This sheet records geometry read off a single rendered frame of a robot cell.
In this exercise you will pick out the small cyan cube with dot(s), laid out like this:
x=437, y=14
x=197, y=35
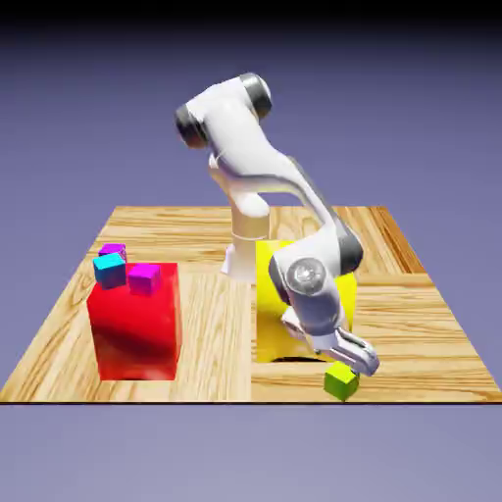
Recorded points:
x=110, y=270

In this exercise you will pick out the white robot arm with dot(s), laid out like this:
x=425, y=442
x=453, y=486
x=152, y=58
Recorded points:
x=251, y=149

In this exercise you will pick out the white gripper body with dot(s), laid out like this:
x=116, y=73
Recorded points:
x=353, y=351

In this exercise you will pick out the large yellow box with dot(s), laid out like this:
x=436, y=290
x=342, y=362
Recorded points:
x=268, y=313

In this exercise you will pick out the small purple cube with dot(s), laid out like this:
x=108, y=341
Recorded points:
x=113, y=248

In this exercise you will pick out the small green cube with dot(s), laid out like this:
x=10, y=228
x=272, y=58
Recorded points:
x=340, y=382

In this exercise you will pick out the small magenta cube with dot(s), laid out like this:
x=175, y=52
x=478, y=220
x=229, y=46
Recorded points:
x=144, y=278

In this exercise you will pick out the large red box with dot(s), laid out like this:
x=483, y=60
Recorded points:
x=135, y=325

